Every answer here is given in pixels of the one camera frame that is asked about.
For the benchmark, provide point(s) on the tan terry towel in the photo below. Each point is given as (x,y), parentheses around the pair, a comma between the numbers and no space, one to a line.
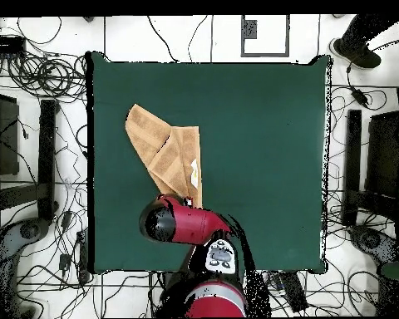
(166,156)

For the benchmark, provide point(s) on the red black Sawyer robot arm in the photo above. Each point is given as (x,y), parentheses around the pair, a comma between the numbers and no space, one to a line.
(193,226)

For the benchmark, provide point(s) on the black power strip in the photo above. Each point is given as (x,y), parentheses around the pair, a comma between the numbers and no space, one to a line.
(83,256)
(294,292)

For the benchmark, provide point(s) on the dark green table cloth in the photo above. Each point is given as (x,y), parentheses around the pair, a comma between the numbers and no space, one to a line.
(269,116)

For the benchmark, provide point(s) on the black stand base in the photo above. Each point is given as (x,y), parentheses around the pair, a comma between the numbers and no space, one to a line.
(46,149)
(352,149)

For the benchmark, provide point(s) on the grey office chair base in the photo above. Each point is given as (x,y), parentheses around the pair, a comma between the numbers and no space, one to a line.
(6,242)
(372,241)

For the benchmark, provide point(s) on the black computer case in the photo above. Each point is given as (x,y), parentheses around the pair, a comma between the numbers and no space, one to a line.
(384,149)
(3,133)

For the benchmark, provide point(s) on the black power adapter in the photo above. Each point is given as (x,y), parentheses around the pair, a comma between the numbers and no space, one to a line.
(359,97)

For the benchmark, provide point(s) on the person's foot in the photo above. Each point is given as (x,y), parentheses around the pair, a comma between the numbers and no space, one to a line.
(355,50)

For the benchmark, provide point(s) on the grey square frame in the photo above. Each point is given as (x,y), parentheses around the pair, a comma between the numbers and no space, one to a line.
(265,54)

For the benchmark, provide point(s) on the black network switch box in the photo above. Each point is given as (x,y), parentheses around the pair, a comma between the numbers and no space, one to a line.
(5,45)

